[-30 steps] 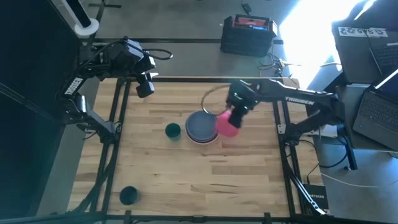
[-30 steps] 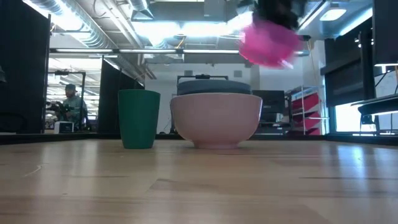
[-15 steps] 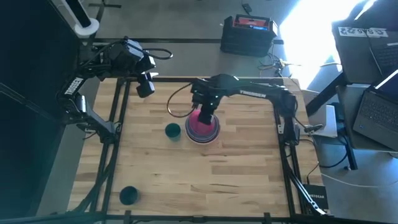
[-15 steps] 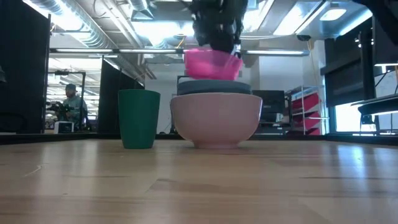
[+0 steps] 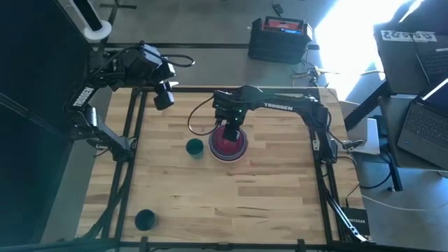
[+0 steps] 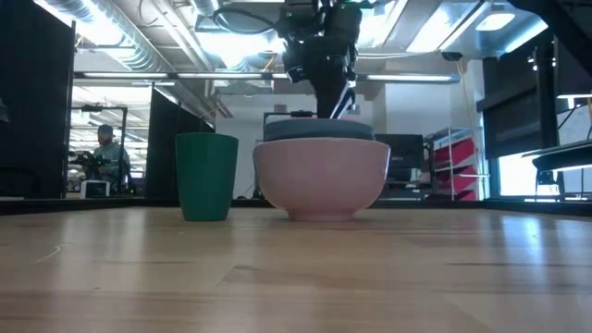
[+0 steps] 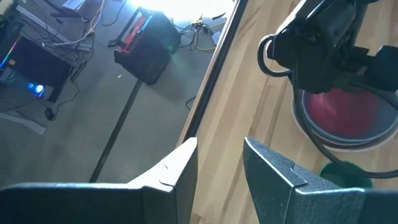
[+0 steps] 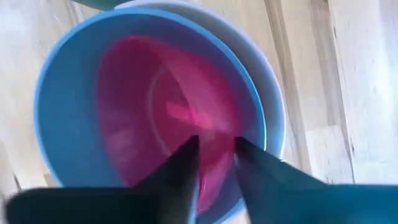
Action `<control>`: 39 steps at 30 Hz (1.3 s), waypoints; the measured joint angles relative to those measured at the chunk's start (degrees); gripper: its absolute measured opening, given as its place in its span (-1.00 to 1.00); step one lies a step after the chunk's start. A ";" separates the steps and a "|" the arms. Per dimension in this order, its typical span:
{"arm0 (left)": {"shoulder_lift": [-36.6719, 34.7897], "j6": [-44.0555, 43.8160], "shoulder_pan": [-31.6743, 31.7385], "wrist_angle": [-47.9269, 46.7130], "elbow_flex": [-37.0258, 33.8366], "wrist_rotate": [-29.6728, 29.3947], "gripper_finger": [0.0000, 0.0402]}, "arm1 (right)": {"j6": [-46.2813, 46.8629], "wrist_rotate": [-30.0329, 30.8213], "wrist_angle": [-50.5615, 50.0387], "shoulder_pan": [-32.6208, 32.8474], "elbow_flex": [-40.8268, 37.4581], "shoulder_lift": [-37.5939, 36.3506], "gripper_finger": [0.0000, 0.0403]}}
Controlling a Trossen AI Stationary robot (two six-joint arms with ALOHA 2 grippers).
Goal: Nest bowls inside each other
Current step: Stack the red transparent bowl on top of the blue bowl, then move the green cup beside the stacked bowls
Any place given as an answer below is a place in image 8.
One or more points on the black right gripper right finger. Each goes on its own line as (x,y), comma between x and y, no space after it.
(295,199)

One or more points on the green plastic cup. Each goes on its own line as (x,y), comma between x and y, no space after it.
(96,3)

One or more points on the small magenta bowl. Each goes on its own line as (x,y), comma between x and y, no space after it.
(161,102)

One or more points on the pale pink bowl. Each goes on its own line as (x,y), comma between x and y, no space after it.
(248,53)

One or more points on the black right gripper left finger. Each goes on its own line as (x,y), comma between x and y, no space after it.
(149,202)

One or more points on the blue plastic bowl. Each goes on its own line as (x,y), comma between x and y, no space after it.
(68,109)

